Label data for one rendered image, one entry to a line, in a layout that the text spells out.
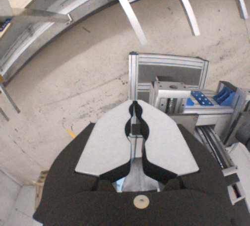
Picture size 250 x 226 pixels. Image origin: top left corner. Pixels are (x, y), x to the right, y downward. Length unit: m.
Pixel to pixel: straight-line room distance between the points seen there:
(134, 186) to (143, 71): 1.06
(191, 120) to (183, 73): 0.89
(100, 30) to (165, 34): 0.69
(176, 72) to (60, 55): 1.31
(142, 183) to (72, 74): 1.45
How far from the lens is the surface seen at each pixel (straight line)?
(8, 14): 0.39
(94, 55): 1.49
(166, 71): 1.32
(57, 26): 0.83
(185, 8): 0.63
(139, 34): 0.57
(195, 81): 1.47
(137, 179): 0.41
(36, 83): 1.99
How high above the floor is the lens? 1.42
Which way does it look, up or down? 60 degrees down
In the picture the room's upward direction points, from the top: 175 degrees counter-clockwise
